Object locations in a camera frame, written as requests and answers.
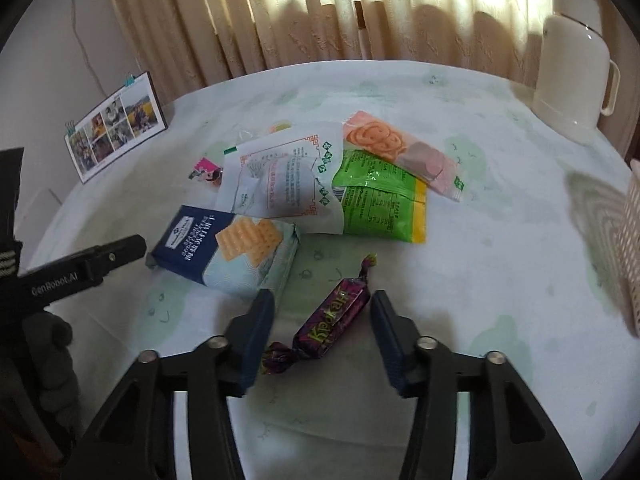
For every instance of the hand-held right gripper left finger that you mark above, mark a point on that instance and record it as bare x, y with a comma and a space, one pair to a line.
257, 332

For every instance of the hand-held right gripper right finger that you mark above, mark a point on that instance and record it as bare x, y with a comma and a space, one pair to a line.
382, 332

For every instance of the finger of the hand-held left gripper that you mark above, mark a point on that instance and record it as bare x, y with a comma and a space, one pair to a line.
120, 252

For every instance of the purple candy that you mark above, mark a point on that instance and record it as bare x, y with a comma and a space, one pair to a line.
332, 320

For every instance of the cream plastic basket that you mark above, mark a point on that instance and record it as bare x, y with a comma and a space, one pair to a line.
631, 260

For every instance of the person's left hand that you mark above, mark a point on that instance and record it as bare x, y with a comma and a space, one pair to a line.
50, 360

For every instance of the blue cracker box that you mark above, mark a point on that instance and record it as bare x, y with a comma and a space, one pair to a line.
200, 247

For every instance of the small pink packet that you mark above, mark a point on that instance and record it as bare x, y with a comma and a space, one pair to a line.
205, 172

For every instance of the green snack packet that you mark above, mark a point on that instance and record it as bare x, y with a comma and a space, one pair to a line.
385, 210

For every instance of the photo desk calendar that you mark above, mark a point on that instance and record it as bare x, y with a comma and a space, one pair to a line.
115, 125

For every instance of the binder clip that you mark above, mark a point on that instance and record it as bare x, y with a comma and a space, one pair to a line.
131, 80
70, 127

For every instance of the white snack packet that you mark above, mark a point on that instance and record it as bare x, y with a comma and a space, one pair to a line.
280, 180

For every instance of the pink biscuit packet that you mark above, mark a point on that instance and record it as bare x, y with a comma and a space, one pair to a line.
380, 140

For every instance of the beige curtain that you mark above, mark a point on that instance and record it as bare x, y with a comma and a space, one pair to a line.
240, 15

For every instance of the cream thermos jug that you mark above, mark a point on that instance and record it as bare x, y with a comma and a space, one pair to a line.
570, 70

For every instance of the window frame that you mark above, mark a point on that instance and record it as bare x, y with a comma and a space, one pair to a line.
359, 20

